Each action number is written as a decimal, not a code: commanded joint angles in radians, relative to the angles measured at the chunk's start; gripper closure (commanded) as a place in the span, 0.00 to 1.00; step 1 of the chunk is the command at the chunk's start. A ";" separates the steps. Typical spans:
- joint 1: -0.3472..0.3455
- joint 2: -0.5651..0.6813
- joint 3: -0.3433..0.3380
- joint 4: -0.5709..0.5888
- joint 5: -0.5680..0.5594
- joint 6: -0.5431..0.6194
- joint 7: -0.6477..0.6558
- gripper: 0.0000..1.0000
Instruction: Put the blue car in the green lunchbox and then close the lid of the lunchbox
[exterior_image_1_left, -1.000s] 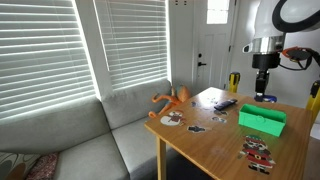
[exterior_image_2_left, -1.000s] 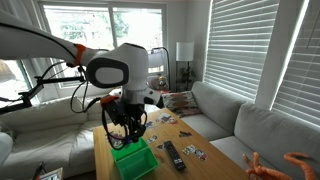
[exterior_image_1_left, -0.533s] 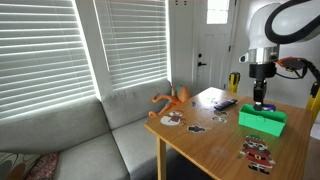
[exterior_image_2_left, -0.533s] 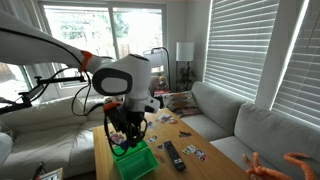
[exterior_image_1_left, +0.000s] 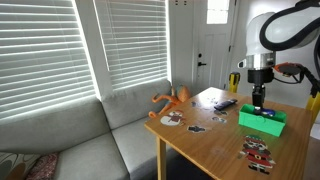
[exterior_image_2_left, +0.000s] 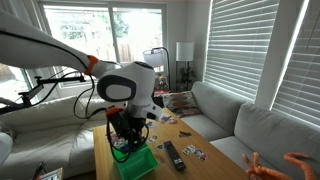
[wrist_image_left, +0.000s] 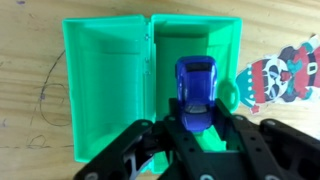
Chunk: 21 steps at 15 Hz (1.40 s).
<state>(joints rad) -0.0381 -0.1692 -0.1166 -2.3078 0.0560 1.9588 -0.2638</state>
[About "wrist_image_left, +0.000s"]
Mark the santa pirate sticker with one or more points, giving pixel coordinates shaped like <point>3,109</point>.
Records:
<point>300,73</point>

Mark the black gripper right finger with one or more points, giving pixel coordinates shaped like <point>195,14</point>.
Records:
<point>283,153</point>

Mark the green plastic lunchbox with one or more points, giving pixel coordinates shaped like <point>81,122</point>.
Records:
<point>100,83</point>

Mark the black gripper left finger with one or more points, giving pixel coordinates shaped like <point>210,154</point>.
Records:
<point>133,156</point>

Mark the blue toy car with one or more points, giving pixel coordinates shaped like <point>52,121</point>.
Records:
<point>196,90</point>

